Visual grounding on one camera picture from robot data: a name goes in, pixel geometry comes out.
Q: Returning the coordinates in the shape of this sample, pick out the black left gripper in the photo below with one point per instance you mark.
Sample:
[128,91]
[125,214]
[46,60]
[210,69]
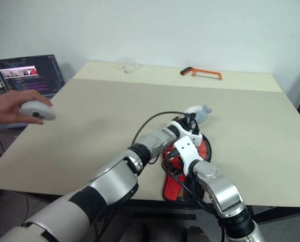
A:
[186,120]

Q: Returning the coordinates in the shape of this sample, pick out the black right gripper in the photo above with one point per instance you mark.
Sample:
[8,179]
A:
[176,169]

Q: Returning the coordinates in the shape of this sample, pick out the red mesh bag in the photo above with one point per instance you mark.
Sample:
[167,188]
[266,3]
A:
[203,151]

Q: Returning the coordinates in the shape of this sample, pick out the white computer mouse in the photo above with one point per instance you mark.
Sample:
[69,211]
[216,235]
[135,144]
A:
[43,111]

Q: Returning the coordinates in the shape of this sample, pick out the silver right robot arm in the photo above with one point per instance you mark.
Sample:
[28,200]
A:
[223,191]

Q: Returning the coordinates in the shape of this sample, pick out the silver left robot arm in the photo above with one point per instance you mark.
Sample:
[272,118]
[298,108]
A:
[109,181]

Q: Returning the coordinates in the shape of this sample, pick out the person's bare hand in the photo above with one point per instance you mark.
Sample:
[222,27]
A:
[11,103]

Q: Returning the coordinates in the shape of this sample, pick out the orange hacksaw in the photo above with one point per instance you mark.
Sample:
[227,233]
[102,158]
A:
[205,73]

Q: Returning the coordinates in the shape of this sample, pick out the clear plastic bag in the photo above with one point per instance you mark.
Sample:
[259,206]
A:
[127,66]

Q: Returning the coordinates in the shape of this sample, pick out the black open laptop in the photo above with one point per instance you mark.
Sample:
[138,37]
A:
[31,75]

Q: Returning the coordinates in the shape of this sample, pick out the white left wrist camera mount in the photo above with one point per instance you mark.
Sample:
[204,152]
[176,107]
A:
[187,133]

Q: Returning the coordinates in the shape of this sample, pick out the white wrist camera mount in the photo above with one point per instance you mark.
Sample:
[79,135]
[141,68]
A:
[187,150]
[187,133]

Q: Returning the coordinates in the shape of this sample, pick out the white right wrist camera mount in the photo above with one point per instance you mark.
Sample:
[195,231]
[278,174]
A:
[187,150]

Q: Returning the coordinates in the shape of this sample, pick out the black table frame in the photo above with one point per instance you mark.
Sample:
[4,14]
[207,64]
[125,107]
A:
[162,215]

